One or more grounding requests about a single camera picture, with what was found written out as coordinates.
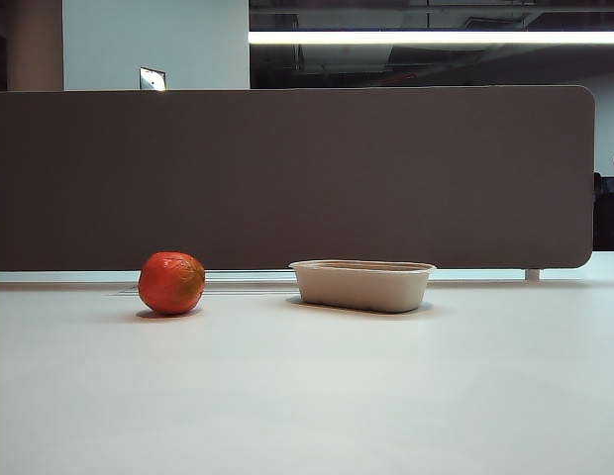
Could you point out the orange fruit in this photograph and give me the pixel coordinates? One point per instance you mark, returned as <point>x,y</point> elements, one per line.
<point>171,284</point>

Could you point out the beige paper lunchbox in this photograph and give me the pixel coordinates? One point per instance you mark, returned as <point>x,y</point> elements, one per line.
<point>361,292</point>

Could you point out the brown desk divider panel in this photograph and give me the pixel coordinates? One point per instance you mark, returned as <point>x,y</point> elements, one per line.
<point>297,178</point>

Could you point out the long white ceiling light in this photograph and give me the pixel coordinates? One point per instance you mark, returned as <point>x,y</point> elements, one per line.
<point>436,37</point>

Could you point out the dark background desk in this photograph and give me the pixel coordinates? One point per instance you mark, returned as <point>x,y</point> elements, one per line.
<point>609,222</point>

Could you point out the small white wall plate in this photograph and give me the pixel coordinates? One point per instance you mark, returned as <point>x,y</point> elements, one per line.
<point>152,79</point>

